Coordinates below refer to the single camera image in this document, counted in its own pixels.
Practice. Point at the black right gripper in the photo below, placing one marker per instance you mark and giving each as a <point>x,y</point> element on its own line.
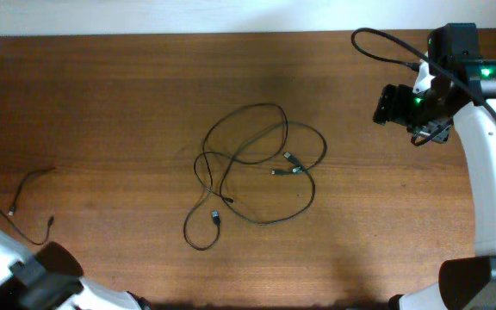
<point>393,99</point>

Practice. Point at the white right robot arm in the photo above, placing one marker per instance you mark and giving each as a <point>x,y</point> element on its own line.
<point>455,91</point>

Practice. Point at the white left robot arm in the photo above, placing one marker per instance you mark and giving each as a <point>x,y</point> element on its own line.
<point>52,278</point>

